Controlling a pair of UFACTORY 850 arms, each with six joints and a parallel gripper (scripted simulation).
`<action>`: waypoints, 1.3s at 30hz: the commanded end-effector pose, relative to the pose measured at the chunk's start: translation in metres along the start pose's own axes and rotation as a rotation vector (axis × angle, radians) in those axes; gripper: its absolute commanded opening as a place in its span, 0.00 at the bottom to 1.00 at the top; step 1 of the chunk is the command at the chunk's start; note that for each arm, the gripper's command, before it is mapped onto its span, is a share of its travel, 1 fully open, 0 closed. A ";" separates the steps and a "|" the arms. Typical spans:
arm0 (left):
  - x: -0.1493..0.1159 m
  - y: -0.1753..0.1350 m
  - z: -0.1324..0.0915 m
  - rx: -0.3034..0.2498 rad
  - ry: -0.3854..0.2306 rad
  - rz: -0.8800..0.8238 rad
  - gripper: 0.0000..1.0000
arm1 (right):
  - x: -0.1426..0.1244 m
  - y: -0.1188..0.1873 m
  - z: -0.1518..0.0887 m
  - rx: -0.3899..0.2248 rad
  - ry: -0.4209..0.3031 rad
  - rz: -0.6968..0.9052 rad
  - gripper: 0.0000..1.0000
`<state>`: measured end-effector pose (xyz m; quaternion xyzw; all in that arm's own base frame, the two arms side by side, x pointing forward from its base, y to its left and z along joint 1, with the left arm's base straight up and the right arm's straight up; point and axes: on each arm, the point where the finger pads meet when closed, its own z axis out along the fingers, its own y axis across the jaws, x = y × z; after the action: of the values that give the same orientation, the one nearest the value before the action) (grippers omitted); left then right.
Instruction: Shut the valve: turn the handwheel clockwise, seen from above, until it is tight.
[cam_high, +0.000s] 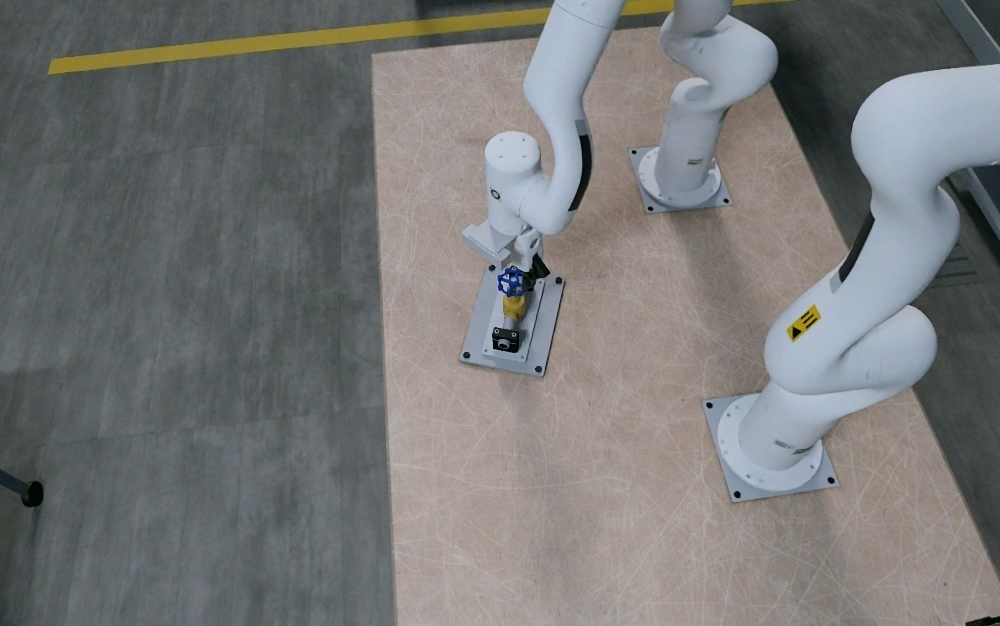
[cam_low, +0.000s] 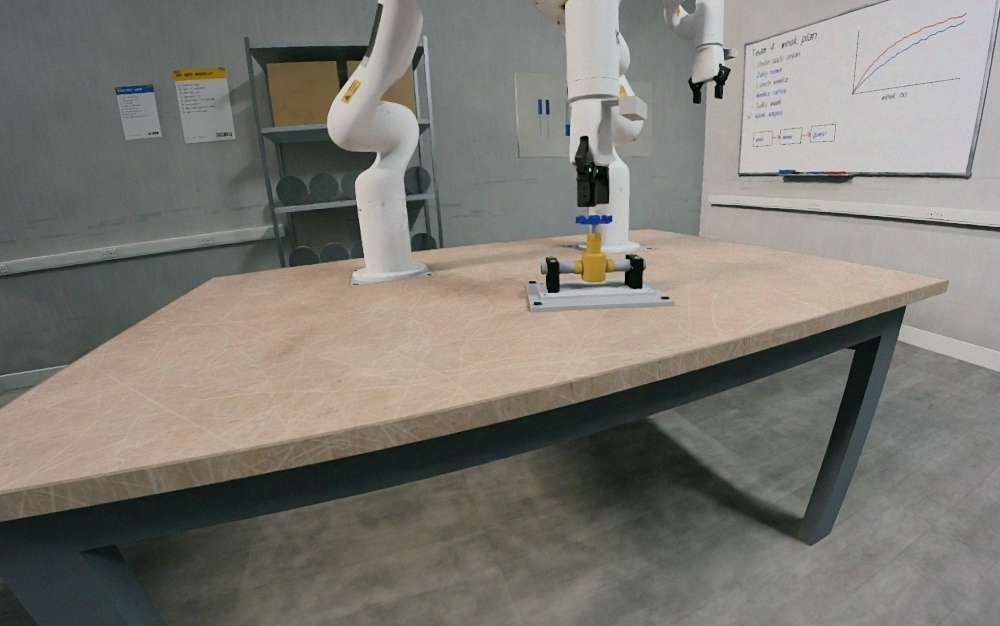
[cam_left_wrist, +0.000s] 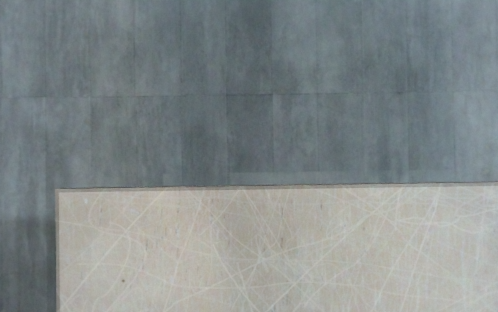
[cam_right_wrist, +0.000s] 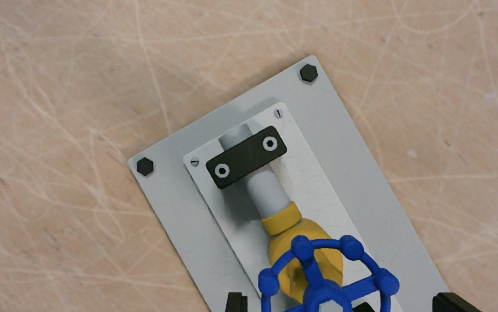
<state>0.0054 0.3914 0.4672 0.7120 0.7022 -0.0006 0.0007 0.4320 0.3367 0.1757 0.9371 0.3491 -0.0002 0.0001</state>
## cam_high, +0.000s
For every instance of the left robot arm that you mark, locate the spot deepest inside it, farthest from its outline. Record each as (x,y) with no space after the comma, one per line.
(910,134)

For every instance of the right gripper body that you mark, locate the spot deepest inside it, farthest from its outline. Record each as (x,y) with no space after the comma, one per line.
(524,247)

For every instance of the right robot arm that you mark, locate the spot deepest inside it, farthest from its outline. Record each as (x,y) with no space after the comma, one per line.
(734,61)

